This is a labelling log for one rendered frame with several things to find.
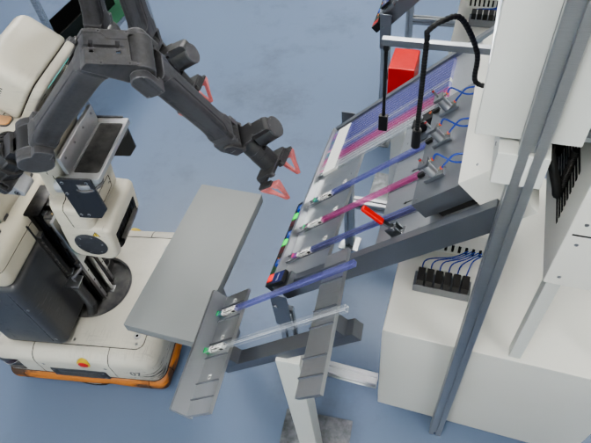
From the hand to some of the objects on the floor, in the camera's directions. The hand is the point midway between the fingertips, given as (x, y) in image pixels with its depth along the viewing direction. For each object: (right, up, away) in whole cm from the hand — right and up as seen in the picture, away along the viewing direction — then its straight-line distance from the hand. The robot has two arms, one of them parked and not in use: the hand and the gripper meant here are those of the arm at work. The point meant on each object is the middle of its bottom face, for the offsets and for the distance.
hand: (291, 184), depth 146 cm
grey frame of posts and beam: (+40, -53, +71) cm, 98 cm away
